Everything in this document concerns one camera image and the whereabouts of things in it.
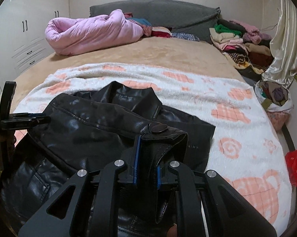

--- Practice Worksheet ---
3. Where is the person left hand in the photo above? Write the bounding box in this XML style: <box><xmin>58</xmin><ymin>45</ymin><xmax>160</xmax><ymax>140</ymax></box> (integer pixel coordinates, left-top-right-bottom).
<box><xmin>0</xmin><ymin>130</ymin><xmax>17</xmax><ymax>176</ymax></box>

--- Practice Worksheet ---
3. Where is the cream satin curtain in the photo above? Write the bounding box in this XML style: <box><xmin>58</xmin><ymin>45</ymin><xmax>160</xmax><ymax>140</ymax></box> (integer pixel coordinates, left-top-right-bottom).
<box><xmin>262</xmin><ymin>0</ymin><xmax>297</xmax><ymax>88</ymax></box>

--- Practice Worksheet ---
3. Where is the pink quilted duvet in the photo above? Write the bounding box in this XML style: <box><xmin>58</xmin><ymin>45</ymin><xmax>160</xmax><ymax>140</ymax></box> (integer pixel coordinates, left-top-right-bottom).
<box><xmin>45</xmin><ymin>9</ymin><xmax>144</xmax><ymax>56</ymax></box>

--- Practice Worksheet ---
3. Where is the person right hand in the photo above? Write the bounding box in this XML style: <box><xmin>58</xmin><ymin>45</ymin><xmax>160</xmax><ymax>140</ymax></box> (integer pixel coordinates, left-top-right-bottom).
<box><xmin>167</xmin><ymin>224</ymin><xmax>177</xmax><ymax>237</ymax></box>

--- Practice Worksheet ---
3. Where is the black leather jacket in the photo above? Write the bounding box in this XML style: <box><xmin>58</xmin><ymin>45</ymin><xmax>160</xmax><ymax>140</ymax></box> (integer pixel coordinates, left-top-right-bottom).
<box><xmin>0</xmin><ymin>81</ymin><xmax>215</xmax><ymax>236</ymax></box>

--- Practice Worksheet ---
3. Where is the pile of folded clothes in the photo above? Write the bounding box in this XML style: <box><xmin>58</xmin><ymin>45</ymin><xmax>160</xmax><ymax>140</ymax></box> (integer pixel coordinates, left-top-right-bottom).
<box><xmin>209</xmin><ymin>19</ymin><xmax>274</xmax><ymax>81</ymax></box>

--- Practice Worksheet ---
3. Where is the white pink patterned blanket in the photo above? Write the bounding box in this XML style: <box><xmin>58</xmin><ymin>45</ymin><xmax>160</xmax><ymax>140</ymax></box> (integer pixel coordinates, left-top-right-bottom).
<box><xmin>16</xmin><ymin>63</ymin><xmax>291</xmax><ymax>234</ymax></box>

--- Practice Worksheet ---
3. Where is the grey headboard cushion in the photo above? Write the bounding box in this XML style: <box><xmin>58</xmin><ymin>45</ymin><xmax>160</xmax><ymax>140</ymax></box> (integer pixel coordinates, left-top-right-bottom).
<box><xmin>90</xmin><ymin>0</ymin><xmax>221</xmax><ymax>43</ymax></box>

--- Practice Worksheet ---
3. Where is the bag of clothes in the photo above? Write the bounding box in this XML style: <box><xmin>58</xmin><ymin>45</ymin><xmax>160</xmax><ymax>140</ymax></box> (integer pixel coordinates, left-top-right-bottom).
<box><xmin>254</xmin><ymin>81</ymin><xmax>294</xmax><ymax>112</ymax></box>

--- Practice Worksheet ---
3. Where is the red plastic bag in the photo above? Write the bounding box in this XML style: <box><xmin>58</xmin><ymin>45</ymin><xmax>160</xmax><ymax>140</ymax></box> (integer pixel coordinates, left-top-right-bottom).
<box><xmin>285</xmin><ymin>150</ymin><xmax>297</xmax><ymax>187</ymax></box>

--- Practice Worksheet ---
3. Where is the white wardrobe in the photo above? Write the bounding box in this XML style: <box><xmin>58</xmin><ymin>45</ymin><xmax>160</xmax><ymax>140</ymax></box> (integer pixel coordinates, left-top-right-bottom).
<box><xmin>0</xmin><ymin>0</ymin><xmax>69</xmax><ymax>93</ymax></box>

